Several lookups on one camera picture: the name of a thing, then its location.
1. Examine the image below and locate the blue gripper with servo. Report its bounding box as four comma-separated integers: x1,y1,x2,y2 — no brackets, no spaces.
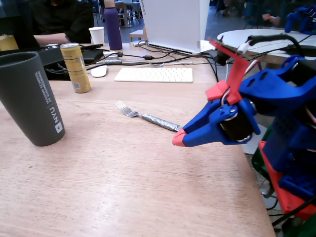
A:
172,81,261,148

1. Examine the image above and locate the metal fork with taped handle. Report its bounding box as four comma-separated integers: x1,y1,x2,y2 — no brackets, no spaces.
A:
115,100,184,133

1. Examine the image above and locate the gray NYU tumbler cup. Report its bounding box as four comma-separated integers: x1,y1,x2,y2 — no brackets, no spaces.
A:
0,51,66,147

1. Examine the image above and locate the bare person forearm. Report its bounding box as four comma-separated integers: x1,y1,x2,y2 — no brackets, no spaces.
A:
33,32,69,47

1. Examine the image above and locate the background person hand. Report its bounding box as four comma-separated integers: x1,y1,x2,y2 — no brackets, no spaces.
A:
262,13,281,27

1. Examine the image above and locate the green clamp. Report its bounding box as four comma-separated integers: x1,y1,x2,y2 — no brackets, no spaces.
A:
251,124,275,185
283,213,316,237

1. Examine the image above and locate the white keyboard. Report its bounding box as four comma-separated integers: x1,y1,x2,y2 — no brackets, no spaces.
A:
114,67,194,83

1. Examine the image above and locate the white round table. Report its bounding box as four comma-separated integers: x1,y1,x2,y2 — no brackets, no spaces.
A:
216,29,316,155

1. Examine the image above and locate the wooden chair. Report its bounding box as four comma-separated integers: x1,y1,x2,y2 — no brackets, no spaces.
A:
129,26,148,42

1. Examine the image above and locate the black power adapter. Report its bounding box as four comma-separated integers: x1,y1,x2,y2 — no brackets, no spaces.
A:
283,44,316,56

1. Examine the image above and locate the white computer mouse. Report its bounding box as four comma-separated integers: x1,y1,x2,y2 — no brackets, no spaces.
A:
90,65,108,78

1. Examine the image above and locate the black equipment case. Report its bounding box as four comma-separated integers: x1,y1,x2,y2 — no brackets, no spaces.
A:
38,44,104,81

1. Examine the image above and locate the purple bottle with wooden cap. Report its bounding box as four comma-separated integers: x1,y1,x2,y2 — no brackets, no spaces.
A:
103,0,123,51

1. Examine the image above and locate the white paper cup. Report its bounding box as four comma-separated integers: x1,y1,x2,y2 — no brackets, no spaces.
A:
88,26,105,45

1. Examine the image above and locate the yellow drink can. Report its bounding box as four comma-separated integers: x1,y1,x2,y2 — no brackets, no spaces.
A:
60,42,92,94

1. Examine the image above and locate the person torso in black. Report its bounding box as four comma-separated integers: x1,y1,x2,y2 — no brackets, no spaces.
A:
31,0,95,45

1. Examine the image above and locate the yellow cardboard box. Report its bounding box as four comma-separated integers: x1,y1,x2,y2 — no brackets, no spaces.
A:
0,34,19,51

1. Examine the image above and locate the red wrist camera mount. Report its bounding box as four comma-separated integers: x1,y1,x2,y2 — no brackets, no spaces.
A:
209,38,250,105

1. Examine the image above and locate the black cable with ferrite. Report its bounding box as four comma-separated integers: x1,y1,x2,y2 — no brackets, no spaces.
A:
102,50,178,61

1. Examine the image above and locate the red robot base plate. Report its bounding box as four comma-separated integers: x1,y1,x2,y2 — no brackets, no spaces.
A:
258,142,316,221

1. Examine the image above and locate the utensil with taped handle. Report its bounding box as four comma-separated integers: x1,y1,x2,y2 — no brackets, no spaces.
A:
96,58,123,66

